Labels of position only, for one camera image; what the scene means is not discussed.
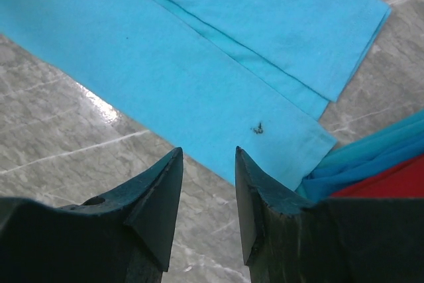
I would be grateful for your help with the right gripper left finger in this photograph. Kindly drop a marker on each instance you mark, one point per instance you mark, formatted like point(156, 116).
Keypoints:
point(123, 235)

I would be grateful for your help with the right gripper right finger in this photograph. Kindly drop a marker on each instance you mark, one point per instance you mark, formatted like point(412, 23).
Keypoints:
point(287, 238)

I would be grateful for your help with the light blue t-shirt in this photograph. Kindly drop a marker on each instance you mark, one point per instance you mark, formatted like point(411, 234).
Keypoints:
point(211, 75)

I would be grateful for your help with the folded teal t-shirt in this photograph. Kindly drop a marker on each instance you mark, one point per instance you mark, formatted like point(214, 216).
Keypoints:
point(364, 158)

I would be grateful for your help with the folded red t-shirt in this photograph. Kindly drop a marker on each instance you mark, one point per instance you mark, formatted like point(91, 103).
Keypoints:
point(404, 180)

